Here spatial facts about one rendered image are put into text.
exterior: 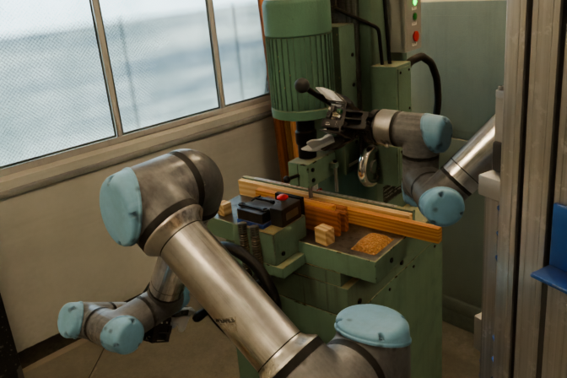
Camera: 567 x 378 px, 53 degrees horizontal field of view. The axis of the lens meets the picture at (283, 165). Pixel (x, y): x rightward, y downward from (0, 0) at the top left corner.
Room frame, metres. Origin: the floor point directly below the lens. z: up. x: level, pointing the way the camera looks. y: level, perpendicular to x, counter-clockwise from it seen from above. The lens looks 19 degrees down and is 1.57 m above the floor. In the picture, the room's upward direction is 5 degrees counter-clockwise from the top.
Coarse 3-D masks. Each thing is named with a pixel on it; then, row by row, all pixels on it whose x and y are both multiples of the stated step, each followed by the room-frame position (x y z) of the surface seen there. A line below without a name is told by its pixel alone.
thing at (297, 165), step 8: (320, 152) 1.56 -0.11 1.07; (328, 152) 1.56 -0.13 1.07; (296, 160) 1.51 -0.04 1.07; (304, 160) 1.50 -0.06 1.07; (312, 160) 1.49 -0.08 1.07; (320, 160) 1.51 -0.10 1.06; (328, 160) 1.54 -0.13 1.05; (296, 168) 1.49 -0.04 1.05; (304, 168) 1.47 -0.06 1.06; (312, 168) 1.47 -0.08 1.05; (320, 168) 1.50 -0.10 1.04; (328, 168) 1.54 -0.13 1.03; (304, 176) 1.47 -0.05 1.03; (312, 176) 1.48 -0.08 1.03; (320, 176) 1.50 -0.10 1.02; (328, 176) 1.53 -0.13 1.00; (296, 184) 1.49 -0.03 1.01; (304, 184) 1.47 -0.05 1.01; (312, 184) 1.47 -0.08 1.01
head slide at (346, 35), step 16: (336, 32) 1.55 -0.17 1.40; (352, 32) 1.59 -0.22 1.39; (336, 48) 1.55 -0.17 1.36; (352, 48) 1.59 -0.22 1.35; (336, 64) 1.55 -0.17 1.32; (352, 64) 1.59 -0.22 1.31; (336, 80) 1.55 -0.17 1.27; (352, 80) 1.58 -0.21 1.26; (352, 96) 1.58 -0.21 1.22; (320, 128) 1.59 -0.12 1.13; (352, 144) 1.57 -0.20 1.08; (352, 160) 1.57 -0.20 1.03
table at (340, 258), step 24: (216, 216) 1.56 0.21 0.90; (312, 240) 1.34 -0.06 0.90; (336, 240) 1.33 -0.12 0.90; (408, 240) 1.33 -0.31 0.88; (240, 264) 1.36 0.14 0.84; (264, 264) 1.30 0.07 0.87; (288, 264) 1.28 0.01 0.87; (312, 264) 1.32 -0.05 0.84; (336, 264) 1.27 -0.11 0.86; (360, 264) 1.23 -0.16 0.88; (384, 264) 1.23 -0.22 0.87
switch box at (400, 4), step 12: (396, 0) 1.64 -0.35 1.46; (408, 0) 1.63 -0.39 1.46; (420, 0) 1.69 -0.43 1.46; (396, 12) 1.64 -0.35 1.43; (408, 12) 1.63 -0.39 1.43; (420, 12) 1.69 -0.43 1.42; (396, 24) 1.64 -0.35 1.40; (408, 24) 1.63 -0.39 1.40; (420, 24) 1.69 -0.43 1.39; (396, 36) 1.64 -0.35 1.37; (408, 36) 1.63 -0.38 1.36; (420, 36) 1.69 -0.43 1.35; (396, 48) 1.64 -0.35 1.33; (408, 48) 1.63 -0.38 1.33
